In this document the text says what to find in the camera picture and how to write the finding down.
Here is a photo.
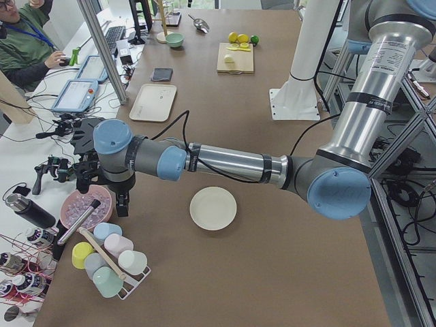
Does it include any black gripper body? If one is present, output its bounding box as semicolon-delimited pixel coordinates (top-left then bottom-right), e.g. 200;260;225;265
103;170;136;194

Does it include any white round plate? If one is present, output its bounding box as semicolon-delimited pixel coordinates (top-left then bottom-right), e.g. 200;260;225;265
189;187;237;231

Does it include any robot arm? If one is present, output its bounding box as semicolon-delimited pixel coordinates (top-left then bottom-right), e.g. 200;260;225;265
93;1;435;219

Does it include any cream rabbit tray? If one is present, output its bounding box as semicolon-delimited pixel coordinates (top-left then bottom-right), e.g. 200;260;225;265
129;84;177;123

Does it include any steel rod black tip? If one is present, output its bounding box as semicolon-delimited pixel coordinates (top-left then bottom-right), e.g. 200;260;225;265
57;199;101;246

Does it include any blue plastic cup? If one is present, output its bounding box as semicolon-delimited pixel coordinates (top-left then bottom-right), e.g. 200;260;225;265
93;222;123;242

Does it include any pink bowl with ice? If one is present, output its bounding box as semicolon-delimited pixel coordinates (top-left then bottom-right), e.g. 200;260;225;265
60;185;112;231

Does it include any pink plastic cup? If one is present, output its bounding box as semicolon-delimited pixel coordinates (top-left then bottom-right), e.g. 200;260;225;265
104;234;134;258

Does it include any white plastic cup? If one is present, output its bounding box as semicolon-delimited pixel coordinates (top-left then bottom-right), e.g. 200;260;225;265
118;250;148;275

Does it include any yellow plastic cup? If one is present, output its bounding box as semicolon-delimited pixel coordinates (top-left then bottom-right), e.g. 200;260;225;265
72;242;95;270

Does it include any grey plastic cup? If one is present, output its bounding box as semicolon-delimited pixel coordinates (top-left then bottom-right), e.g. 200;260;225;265
84;252;107;280

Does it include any mint plastic cup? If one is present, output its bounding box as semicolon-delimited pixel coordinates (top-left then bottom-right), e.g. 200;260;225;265
93;266;123;298

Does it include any blue teach pendant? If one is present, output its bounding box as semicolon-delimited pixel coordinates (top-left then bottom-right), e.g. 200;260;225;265
51;78;99;113
76;55;108;83

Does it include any black thermos bottle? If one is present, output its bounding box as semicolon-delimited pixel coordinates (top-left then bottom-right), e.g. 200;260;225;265
5;193;56;229

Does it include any grey folded cloth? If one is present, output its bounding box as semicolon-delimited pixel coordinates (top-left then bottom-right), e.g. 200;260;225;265
151;67;173;82

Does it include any black keyboard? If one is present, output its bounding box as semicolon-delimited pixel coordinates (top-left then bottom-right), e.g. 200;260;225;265
105;26;126;56

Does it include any wooden cup tree stand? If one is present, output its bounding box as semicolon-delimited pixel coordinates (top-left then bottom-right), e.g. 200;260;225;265
152;0;171;44

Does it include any mint green bowl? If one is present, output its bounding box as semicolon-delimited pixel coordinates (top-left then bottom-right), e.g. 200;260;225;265
166;33;185;48

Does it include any person in green shirt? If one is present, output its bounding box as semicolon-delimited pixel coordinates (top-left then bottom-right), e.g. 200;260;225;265
1;1;67;92

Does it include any wooden cutting board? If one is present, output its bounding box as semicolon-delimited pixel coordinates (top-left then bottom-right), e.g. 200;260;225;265
217;42;254;74

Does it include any steel scoop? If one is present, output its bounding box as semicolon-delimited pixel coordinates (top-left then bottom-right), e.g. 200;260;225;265
188;14;209;34

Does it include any yellow plastic knife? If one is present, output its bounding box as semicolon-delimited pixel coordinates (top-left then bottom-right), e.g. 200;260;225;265
226;47;251;52

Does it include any yellow lemon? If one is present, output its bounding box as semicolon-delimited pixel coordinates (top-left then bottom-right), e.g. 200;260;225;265
228;31;238;43
237;33;250;44

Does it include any green lime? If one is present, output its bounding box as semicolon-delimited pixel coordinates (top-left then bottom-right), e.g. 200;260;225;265
250;35;260;46

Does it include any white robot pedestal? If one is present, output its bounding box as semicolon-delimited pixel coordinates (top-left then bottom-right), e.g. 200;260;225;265
270;0;341;121

